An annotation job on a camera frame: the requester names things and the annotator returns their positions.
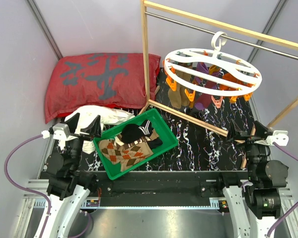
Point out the wooden clothes rack frame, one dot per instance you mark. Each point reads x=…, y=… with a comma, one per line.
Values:
x=222, y=25

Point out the black mounting rail base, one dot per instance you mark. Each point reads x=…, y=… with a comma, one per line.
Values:
x=160, y=189

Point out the orange clothes clip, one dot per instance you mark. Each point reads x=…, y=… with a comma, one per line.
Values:
x=217, y=102

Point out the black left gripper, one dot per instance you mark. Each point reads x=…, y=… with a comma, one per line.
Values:
x=94, y=128

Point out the dark navy sock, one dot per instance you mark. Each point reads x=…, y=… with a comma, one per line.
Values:
x=154, y=141

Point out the green plastic bin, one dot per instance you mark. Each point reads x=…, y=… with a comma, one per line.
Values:
x=159, y=125

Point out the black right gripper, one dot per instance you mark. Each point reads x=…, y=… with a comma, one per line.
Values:
x=234, y=132

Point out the orange hanging sock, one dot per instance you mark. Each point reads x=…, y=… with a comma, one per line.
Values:
x=229, y=77

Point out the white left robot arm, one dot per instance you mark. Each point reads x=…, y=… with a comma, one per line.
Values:
x=67, y=187

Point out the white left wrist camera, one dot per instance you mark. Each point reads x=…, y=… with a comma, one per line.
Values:
x=59, y=131

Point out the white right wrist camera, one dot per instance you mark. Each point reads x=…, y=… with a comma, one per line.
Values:
x=278, y=136

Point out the black white striped sock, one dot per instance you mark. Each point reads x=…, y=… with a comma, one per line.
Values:
x=133, y=132

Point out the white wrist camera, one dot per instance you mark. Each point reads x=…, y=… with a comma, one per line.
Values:
x=278, y=136
x=59, y=131

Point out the purple yellow hanging sock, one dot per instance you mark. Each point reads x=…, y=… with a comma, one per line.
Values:
x=204, y=100

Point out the brown hanging sock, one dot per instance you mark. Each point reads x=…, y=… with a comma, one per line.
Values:
x=187, y=77
x=178, y=98

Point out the white round clip hanger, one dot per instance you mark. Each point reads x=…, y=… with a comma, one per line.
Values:
x=241, y=69

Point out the red patterned pillow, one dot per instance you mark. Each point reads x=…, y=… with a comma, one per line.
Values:
x=114, y=80

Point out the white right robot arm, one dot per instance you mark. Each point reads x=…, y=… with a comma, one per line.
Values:
x=254, y=206

